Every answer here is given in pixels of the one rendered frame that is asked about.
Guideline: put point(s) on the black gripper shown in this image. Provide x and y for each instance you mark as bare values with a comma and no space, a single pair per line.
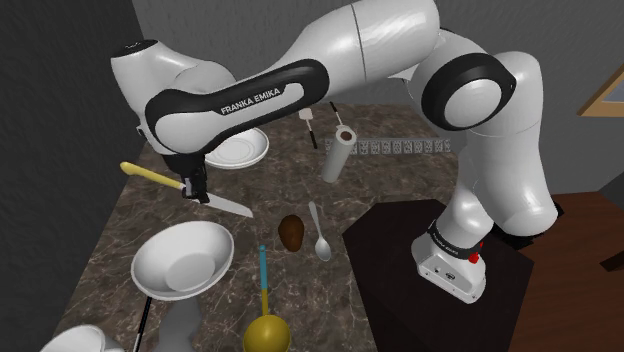
192,170

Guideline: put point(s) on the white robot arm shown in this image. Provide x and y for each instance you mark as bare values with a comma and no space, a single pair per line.
390,39

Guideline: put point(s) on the white plate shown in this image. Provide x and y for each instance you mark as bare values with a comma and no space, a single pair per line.
244,148

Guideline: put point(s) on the white bowl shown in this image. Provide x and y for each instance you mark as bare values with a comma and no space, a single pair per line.
166,253

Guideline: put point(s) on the brown potato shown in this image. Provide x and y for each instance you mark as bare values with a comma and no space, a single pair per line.
291,234

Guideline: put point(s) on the grey paper towel roll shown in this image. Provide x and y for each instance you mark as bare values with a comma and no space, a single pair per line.
336,161

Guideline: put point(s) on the silver spoon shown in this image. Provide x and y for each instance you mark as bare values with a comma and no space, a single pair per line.
322,248

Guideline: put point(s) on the thin black stick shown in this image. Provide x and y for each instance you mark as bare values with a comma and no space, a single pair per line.
142,324

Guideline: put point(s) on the white cup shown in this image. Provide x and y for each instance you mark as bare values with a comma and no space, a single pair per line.
80,341

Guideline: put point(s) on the dark robot stand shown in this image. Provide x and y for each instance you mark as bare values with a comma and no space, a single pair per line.
409,312

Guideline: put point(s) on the wooden framed window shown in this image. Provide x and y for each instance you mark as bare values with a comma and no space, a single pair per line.
597,100

